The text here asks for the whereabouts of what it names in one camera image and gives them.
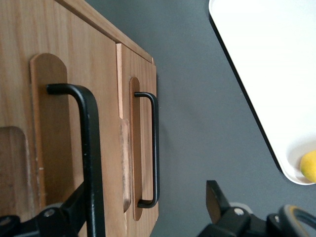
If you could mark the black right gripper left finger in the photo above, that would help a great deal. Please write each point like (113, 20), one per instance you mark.
(64, 219)

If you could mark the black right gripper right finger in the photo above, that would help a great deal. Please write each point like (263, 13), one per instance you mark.
(229, 222)

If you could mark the yellow lemon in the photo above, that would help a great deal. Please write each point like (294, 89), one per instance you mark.
(309, 168)

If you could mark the white rectangular tray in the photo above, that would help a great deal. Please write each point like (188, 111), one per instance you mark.
(271, 74)

